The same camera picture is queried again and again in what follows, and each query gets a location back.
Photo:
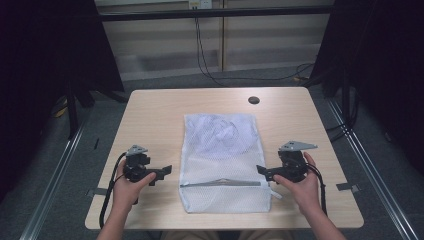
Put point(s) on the black curtain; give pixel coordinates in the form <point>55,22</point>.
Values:
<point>386,66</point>
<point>40,66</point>

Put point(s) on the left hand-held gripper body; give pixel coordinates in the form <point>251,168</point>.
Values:
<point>136,166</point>

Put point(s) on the white cloth inside bag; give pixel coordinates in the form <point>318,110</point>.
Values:
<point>220,133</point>

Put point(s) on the black metal stand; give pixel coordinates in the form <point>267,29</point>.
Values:
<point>72,113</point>

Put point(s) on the person's left hand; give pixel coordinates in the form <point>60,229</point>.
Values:
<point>125,191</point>

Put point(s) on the white wall power outlet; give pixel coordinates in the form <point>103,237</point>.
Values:
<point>200,3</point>

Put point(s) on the yellow floor item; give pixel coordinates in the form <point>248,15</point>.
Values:
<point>60,111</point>

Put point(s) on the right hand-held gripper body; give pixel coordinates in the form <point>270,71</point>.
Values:
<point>293,166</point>

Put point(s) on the white mesh laundry bag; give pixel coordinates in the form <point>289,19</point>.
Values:
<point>220,166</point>

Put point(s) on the person's right hand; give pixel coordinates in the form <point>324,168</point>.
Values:
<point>306,195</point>

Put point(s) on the grey tape strip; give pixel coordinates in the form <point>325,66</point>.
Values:
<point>97,192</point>
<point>347,187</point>

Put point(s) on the black horizontal frame bar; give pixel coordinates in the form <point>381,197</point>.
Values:
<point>213,13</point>

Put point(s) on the metal floor rail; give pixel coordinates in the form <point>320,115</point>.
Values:
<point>50,190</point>
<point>376,186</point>

